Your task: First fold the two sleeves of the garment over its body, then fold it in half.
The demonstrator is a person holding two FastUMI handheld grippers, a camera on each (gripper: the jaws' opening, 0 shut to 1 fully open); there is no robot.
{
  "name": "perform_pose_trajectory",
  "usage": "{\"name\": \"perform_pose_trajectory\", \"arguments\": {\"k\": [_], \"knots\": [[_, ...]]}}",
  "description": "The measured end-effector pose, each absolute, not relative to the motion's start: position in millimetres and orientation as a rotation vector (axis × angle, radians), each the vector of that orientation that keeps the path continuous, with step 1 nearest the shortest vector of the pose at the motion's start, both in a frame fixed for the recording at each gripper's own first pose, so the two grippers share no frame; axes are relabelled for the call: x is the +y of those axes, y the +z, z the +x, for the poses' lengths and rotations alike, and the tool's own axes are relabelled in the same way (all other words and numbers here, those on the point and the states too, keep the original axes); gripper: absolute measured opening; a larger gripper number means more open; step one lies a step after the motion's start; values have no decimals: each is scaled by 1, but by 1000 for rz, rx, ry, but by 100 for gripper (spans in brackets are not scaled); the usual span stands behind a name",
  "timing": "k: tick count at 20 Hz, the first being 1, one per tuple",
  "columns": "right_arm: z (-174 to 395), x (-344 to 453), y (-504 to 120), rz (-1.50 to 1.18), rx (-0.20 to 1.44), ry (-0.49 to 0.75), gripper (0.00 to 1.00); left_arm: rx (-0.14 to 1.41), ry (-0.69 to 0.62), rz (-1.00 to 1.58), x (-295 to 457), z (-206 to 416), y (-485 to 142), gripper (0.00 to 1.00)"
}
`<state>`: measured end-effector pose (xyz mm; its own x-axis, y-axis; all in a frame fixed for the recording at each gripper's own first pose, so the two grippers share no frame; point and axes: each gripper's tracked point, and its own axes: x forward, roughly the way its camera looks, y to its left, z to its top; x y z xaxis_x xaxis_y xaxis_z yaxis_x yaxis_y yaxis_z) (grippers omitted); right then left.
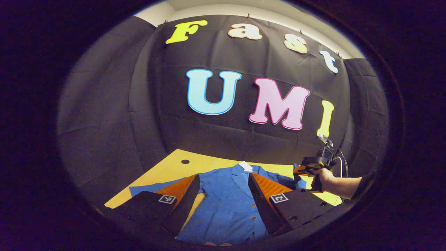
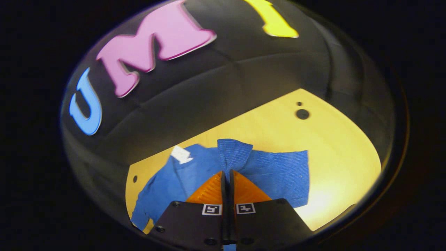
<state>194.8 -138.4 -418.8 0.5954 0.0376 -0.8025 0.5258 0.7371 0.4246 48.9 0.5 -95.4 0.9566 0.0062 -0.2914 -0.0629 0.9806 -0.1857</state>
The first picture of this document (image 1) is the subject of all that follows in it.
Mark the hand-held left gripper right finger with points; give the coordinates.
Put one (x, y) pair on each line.
(261, 204)

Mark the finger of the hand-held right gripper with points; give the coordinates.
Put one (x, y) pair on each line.
(313, 163)
(299, 177)

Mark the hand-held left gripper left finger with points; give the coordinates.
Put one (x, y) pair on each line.
(184, 204)

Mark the blue button shirt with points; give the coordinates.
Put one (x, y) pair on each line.
(226, 205)

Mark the black backdrop cloth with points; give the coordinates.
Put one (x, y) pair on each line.
(111, 115)

